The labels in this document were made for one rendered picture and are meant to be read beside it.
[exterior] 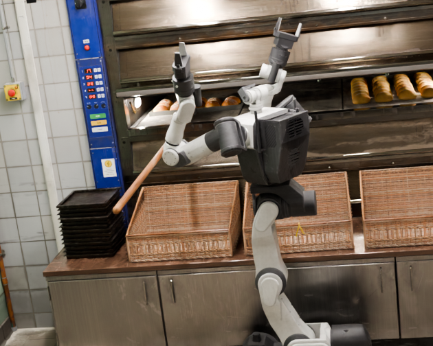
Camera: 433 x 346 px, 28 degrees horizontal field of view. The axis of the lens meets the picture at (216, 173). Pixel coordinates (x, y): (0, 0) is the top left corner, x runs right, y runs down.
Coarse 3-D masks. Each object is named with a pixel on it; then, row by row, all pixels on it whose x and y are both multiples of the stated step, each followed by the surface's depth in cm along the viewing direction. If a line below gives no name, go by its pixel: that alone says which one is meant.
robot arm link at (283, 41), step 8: (280, 32) 396; (280, 40) 398; (288, 40) 399; (296, 40) 400; (272, 48) 401; (280, 48) 399; (288, 48) 400; (272, 56) 400; (280, 56) 398; (288, 56) 401
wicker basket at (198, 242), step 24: (144, 192) 485; (168, 192) 483; (192, 192) 481; (216, 192) 479; (144, 216) 483; (168, 216) 483; (192, 216) 481; (216, 216) 479; (240, 216) 476; (144, 240) 444; (168, 240) 442; (192, 240) 440; (216, 240) 438
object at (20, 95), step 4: (4, 84) 475; (8, 84) 475; (12, 84) 474; (16, 84) 474; (20, 84) 475; (4, 88) 476; (8, 88) 475; (12, 88) 475; (20, 88) 475; (24, 88) 480; (4, 92) 477; (16, 92) 475; (20, 92) 475; (24, 92) 480; (8, 96) 477; (16, 96) 476; (20, 96) 476; (24, 96) 479; (8, 100) 477; (12, 100) 477; (16, 100) 477; (20, 100) 477
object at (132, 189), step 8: (160, 152) 411; (152, 160) 398; (144, 168) 386; (152, 168) 390; (144, 176) 376; (136, 184) 364; (128, 192) 352; (120, 200) 342; (128, 200) 348; (120, 208) 336
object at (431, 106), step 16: (320, 112) 467; (336, 112) 462; (352, 112) 461; (368, 112) 460; (384, 112) 459; (400, 112) 458; (416, 112) 457; (144, 128) 479; (160, 128) 478; (192, 128) 475; (208, 128) 474
